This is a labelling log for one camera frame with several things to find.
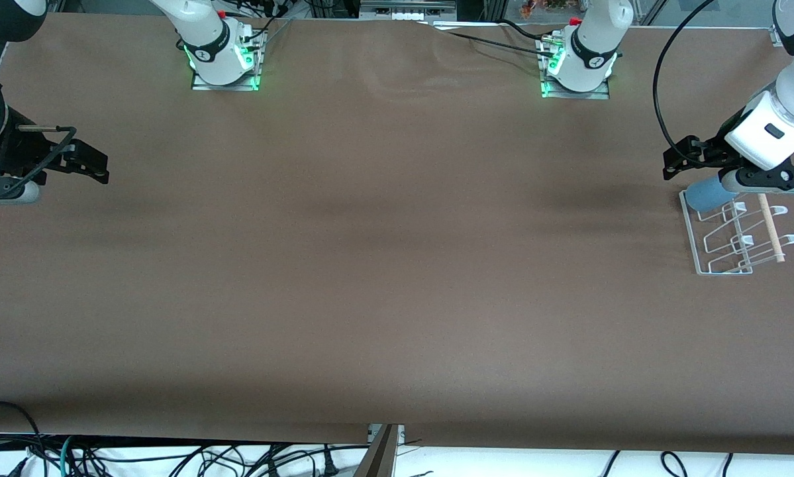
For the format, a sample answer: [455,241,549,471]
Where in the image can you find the blue plastic cup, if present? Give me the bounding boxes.
[686,176,745,213]

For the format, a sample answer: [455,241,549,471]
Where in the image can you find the orange background object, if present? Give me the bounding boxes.
[521,0,570,17]

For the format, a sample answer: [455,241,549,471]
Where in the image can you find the brown table cover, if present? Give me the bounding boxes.
[0,13,794,456]

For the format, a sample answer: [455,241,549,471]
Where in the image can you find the white power strip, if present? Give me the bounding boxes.
[360,0,457,22]

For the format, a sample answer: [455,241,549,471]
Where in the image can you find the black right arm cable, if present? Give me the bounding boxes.
[0,56,78,199]

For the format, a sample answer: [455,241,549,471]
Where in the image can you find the white wire cup rack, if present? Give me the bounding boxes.
[679,189,794,276]

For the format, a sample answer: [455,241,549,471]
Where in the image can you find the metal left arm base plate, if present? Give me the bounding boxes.
[539,33,611,100]

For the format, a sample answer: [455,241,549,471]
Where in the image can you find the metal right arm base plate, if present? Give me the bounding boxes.
[191,26,266,92]

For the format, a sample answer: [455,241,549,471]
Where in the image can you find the short black base cable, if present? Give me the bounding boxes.
[499,19,563,42]

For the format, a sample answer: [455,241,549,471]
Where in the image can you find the long black base cable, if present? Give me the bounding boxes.
[430,23,558,59]

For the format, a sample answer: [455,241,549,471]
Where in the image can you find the teal cable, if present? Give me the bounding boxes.
[59,435,83,477]

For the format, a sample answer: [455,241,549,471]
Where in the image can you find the black cable with plug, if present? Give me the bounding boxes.
[264,445,371,477]

